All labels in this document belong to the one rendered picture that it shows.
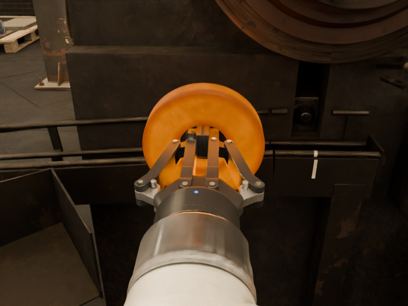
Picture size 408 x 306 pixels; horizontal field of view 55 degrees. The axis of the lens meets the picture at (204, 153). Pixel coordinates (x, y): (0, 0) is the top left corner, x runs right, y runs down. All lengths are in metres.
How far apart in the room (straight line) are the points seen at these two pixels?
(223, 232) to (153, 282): 0.06
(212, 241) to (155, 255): 0.04
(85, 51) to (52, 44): 2.72
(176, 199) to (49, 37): 3.24
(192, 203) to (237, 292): 0.09
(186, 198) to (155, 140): 0.18
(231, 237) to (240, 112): 0.21
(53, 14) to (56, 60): 0.37
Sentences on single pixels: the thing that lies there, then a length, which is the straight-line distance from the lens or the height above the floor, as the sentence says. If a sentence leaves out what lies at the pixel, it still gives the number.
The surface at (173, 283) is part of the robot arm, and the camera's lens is 0.24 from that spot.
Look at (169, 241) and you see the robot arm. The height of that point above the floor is 0.87.
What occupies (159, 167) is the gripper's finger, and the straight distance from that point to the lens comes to 0.41.
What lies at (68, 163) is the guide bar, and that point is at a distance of 0.80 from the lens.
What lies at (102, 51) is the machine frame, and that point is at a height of 0.87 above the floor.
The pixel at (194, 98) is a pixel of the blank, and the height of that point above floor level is 0.89.
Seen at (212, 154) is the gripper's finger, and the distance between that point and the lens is 0.42.
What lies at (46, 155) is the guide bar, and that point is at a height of 0.67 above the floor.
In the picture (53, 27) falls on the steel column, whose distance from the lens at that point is 3.49.
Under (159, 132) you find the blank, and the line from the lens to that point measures 0.48.
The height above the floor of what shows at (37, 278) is 0.60.
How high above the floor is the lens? 1.05
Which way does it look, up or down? 28 degrees down
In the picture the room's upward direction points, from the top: straight up
